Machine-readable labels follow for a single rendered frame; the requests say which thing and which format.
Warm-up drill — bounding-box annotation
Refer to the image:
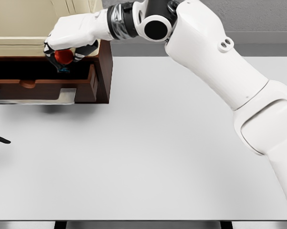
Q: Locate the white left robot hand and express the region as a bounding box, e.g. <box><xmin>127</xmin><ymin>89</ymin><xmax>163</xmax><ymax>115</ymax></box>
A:
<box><xmin>0</xmin><ymin>133</ymin><xmax>11</xmax><ymax>145</ymax></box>

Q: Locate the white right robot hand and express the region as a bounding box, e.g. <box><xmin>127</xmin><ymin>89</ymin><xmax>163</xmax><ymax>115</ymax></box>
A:
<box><xmin>43</xmin><ymin>12</ymin><xmax>99</xmax><ymax>73</ymax></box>

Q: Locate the red round switch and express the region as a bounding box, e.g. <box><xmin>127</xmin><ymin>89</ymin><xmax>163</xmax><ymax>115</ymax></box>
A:
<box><xmin>53</xmin><ymin>48</ymin><xmax>75</xmax><ymax>73</ymax></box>

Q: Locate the brown wooden drawer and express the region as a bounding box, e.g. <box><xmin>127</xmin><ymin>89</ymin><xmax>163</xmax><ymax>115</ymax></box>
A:
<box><xmin>0</xmin><ymin>56</ymin><xmax>99</xmax><ymax>104</ymax></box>

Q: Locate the cream and brown cabinet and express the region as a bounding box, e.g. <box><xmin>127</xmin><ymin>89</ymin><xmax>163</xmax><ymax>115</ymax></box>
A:
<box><xmin>0</xmin><ymin>0</ymin><xmax>113</xmax><ymax>104</ymax></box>

